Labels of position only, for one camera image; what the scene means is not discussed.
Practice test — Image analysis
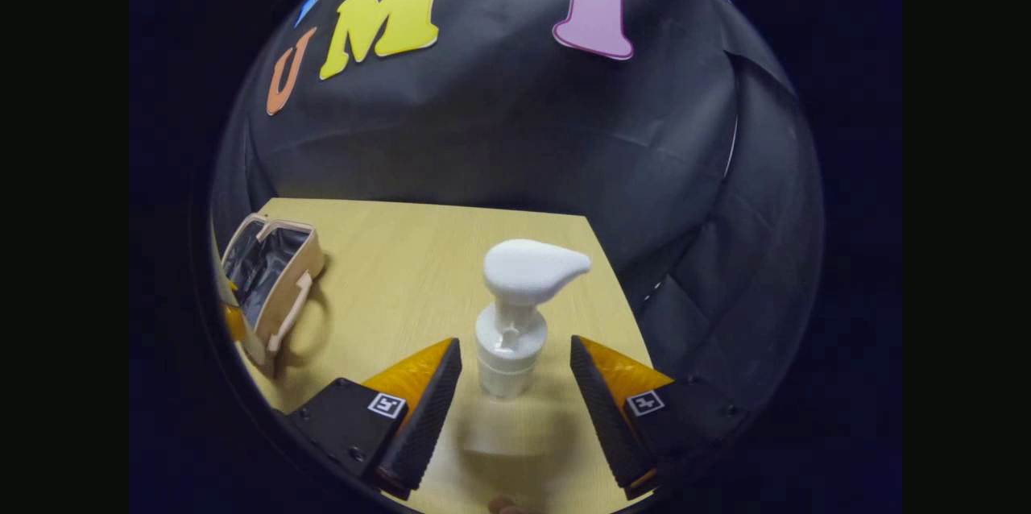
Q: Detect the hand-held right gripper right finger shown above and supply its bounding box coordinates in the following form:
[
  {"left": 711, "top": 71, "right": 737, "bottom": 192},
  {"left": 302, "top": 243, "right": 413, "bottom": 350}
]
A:
[{"left": 569, "top": 335, "right": 750, "bottom": 501}]

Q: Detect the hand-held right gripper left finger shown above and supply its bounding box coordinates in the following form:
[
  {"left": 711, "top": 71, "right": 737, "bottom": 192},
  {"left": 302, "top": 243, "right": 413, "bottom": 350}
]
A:
[{"left": 286, "top": 337, "right": 464, "bottom": 501}]

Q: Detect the pink suitcase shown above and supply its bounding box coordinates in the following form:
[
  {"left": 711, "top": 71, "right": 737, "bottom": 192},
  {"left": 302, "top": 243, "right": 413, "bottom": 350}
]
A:
[{"left": 219, "top": 212, "right": 327, "bottom": 376}]

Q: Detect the white pump bottle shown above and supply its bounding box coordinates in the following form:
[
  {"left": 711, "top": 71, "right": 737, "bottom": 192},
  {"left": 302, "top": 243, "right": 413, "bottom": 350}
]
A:
[{"left": 475, "top": 238, "right": 593, "bottom": 400}]

